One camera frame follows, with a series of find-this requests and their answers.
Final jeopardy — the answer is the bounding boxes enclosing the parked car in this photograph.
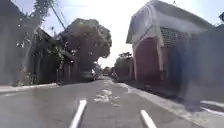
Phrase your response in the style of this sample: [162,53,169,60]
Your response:
[79,68,97,82]

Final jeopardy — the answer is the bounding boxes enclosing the large tree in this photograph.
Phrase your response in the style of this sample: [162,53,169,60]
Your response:
[61,17,113,71]

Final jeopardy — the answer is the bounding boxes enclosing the grey asphalt road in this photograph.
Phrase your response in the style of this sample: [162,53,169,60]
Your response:
[0,77,208,128]

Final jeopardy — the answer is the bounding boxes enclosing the building with red gate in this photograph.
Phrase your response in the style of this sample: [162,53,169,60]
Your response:
[125,0,218,85]

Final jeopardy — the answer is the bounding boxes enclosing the robot's own part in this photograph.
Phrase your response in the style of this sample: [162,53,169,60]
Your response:
[139,109,158,128]
[69,99,88,128]

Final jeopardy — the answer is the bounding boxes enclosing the pale concrete kerb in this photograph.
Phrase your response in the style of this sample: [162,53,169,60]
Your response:
[0,82,60,94]

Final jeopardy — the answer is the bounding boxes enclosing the overhead wires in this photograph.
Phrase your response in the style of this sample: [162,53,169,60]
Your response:
[49,3,70,31]

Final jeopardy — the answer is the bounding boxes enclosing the dark wall with plants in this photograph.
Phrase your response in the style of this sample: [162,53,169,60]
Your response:
[0,0,80,86]

